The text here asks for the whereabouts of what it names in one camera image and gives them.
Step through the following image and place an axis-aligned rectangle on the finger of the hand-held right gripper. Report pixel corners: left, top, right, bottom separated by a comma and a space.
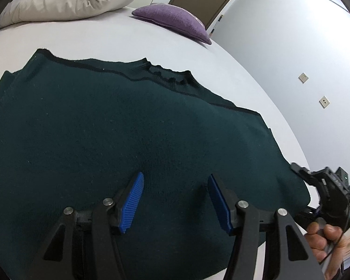
293, 206, 323, 226

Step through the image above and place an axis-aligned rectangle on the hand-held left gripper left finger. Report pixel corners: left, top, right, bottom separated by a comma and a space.
29, 171, 145, 280

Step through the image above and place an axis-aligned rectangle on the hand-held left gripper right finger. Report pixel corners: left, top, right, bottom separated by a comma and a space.
207, 173, 326, 280

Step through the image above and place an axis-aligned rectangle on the dark green knit sweater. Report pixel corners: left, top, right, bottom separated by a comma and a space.
0, 48, 311, 280

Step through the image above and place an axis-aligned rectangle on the person's right hand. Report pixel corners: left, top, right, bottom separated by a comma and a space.
305, 222, 350, 280

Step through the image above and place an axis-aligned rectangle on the bed with white sheet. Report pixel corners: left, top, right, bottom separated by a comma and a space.
0, 4, 312, 280

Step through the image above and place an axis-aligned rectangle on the purple cushion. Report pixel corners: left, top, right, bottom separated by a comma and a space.
131, 3, 213, 45

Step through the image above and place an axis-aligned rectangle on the rolled beige duvet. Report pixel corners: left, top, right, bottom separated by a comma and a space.
0, 0, 142, 30

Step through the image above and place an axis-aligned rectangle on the thin stick against wall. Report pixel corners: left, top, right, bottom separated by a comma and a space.
210, 14, 224, 38

